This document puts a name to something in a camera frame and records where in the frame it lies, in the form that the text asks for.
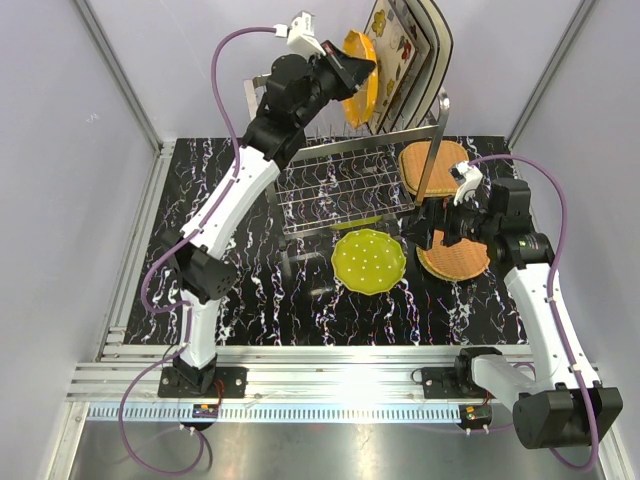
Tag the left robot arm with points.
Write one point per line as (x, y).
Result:
(295, 92)

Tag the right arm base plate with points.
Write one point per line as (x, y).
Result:
(440, 383)

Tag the green ceramic plate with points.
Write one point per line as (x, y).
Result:
(368, 262)

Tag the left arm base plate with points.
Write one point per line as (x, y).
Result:
(225, 382)

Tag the aluminium mounting rail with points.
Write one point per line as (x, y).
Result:
(316, 374)

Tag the round brown wicker plate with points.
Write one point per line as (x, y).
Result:
(457, 260)

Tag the stainless steel dish rack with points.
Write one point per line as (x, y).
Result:
(344, 183)

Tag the black rimmed square plate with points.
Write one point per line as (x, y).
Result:
(442, 60)

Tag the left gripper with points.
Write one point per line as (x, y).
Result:
(348, 71)

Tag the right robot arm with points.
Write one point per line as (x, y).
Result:
(564, 404)

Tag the orange rounded-square wicker plate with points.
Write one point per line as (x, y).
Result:
(412, 159)

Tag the cream floral square plate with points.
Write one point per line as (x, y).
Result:
(401, 49)

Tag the slotted cable duct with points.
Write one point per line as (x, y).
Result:
(275, 413)

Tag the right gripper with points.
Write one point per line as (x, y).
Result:
(444, 213)

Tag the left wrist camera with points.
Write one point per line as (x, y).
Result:
(300, 35)

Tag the orange ceramic plate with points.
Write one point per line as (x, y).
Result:
(359, 109)

